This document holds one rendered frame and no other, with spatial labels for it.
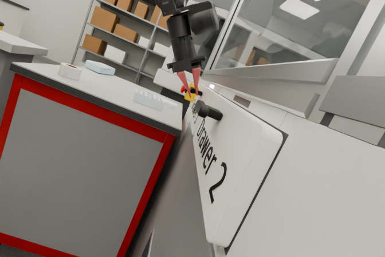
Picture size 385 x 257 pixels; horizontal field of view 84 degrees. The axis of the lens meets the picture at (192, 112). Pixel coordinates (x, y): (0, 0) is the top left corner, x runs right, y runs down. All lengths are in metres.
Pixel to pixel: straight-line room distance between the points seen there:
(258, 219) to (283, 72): 0.13
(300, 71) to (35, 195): 0.95
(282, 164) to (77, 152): 0.76
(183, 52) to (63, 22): 4.92
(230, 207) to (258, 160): 0.04
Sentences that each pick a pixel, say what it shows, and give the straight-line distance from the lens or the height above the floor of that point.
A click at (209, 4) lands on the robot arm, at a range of 0.55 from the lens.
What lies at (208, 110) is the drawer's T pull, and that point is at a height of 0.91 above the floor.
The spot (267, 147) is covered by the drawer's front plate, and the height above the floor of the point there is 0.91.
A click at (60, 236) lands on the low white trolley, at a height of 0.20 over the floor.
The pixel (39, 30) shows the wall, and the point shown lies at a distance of 5.58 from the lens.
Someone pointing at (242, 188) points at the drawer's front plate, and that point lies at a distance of 0.18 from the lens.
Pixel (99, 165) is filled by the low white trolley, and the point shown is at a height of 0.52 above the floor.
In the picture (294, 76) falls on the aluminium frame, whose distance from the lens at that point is 0.20.
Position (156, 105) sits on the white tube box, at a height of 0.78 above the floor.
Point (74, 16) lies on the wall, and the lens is 5.33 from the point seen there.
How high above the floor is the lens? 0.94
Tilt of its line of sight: 9 degrees down
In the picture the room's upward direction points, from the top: 23 degrees clockwise
